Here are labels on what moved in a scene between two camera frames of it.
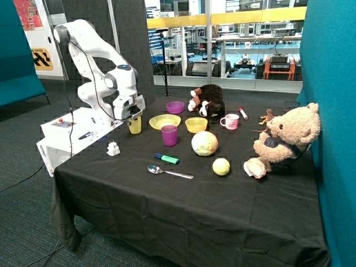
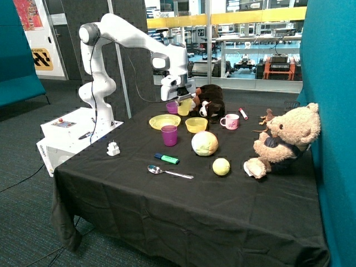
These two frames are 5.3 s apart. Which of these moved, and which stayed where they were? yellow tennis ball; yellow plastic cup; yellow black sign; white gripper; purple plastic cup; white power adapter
Moved: yellow plastic cup; white gripper
Stayed: purple plastic cup; yellow tennis ball; white power adapter; yellow black sign
